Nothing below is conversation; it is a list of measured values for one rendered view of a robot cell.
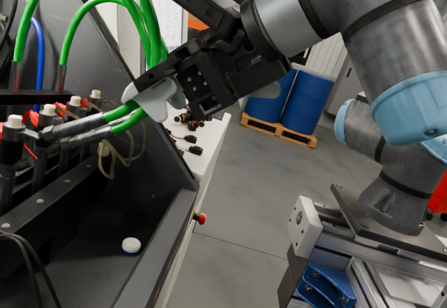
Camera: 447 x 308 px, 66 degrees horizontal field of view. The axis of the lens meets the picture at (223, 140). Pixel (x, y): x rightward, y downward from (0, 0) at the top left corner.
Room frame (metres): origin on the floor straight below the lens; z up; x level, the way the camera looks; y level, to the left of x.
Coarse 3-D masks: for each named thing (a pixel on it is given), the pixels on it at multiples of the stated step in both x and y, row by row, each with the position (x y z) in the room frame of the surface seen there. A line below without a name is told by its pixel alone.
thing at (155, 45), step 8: (144, 0) 0.43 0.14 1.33; (144, 8) 0.43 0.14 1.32; (152, 8) 0.43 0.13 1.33; (152, 16) 0.43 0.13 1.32; (152, 24) 0.42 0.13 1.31; (152, 32) 0.42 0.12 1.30; (152, 40) 0.42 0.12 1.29; (160, 40) 0.43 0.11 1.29; (152, 48) 0.42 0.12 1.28; (160, 48) 0.43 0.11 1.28; (152, 56) 0.42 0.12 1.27; (160, 56) 0.43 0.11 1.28; (152, 64) 0.42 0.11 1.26; (128, 104) 0.43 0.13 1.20; (136, 104) 0.43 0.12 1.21; (112, 112) 0.43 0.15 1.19; (120, 112) 0.43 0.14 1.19; (128, 112) 0.43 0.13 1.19; (112, 120) 0.43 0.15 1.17
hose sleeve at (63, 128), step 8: (104, 112) 0.43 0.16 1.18; (80, 120) 0.43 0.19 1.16; (88, 120) 0.42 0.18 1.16; (96, 120) 0.42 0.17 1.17; (104, 120) 0.43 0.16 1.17; (56, 128) 0.43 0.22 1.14; (64, 128) 0.43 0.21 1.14; (72, 128) 0.42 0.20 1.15; (80, 128) 0.43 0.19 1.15; (88, 128) 0.43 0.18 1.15; (56, 136) 0.43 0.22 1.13; (64, 136) 0.43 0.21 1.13
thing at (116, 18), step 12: (96, 12) 0.79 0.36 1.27; (108, 12) 0.79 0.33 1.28; (120, 12) 0.80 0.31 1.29; (108, 24) 0.79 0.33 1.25; (120, 24) 0.80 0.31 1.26; (132, 24) 0.87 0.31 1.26; (120, 36) 0.80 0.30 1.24; (132, 36) 0.87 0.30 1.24; (120, 48) 0.80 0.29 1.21; (132, 48) 0.87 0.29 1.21; (132, 60) 0.87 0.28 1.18; (132, 72) 0.87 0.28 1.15; (168, 108) 1.22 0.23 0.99; (216, 156) 1.30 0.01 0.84; (204, 180) 0.92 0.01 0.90; (204, 192) 1.24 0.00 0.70; (192, 228) 1.26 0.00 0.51; (180, 252) 0.86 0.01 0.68; (180, 264) 1.27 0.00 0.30; (168, 288) 0.86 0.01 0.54
